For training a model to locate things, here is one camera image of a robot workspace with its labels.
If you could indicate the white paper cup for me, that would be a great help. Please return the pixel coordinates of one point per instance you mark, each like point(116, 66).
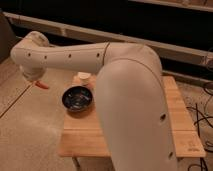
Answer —
point(84, 78)

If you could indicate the dark blue bowl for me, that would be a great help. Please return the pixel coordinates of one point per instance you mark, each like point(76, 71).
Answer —
point(77, 98)

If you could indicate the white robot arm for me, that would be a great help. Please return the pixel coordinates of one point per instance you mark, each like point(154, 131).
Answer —
point(129, 96)

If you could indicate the wooden table leg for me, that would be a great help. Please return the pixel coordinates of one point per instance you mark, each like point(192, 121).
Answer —
point(76, 163)

